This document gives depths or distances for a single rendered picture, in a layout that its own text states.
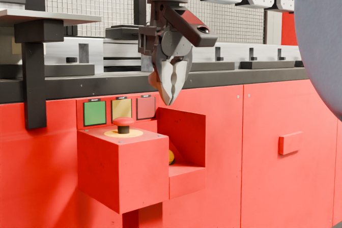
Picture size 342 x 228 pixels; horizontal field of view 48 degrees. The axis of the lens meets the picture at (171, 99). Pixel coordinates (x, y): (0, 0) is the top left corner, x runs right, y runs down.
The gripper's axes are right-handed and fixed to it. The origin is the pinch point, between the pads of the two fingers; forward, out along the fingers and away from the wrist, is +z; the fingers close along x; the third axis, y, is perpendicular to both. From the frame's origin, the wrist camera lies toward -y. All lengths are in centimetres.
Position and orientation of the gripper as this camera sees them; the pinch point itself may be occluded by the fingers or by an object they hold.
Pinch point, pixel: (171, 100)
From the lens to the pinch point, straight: 74.8
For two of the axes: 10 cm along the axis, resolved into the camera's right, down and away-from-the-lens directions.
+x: -7.8, 0.7, -6.2
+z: -0.6, 9.8, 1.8
